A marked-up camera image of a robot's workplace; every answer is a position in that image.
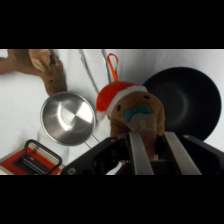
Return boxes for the metal whisk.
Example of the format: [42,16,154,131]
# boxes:
[78,49,115,98]

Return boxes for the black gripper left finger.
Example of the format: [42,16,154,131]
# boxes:
[128,131,155,176]

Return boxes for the black bowl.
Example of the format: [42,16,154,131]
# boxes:
[142,66,223,142]

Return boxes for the small steel bowl with handle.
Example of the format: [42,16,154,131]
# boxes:
[39,90,101,150]

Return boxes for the potato plush with santa hat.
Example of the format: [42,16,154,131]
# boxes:
[95,53,166,162]

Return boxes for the red box with black handle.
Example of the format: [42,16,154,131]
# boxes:
[0,139,64,176]

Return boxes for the brown moose plush toy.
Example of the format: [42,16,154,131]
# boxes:
[0,49,68,97]

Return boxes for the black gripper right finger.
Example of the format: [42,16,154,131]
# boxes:
[163,131,203,176]

